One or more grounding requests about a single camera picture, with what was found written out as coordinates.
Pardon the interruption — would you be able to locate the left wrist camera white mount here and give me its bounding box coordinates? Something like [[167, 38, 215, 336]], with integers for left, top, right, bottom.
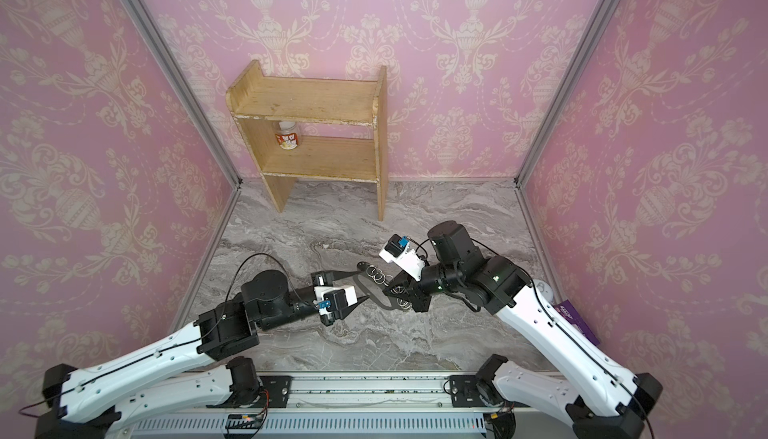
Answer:
[[313, 285, 358, 327]]

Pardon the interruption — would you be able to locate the silver metal key holder plate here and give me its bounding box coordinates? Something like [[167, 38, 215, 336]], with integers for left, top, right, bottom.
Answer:
[[353, 261, 412, 311]]

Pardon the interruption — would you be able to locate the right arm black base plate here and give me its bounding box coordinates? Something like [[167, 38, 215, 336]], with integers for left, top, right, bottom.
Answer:
[[444, 375, 527, 409]]

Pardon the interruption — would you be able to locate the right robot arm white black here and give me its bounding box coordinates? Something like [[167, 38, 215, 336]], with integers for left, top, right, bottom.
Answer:
[[379, 221, 663, 438]]

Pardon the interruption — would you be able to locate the wooden two-tier shelf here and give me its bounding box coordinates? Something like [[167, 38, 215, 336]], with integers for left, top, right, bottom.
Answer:
[[226, 60, 388, 220]]

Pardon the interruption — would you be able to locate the purple snack packet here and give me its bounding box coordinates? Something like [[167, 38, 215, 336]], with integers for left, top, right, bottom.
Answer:
[[554, 300, 600, 346]]

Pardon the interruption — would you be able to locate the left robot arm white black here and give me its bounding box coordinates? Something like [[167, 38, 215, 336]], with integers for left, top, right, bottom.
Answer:
[[35, 270, 367, 438]]

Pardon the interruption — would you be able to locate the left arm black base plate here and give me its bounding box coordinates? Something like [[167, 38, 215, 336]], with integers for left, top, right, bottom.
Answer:
[[240, 374, 293, 410]]

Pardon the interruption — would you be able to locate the white jar red label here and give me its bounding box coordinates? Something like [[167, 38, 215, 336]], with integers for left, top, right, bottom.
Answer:
[[275, 121, 300, 151]]

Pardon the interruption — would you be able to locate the aluminium front rail frame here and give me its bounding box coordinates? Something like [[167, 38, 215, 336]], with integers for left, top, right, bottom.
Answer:
[[113, 370, 637, 439]]

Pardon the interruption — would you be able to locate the yellow cup white lid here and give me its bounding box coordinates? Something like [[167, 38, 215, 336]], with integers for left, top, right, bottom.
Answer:
[[534, 279, 556, 304]]

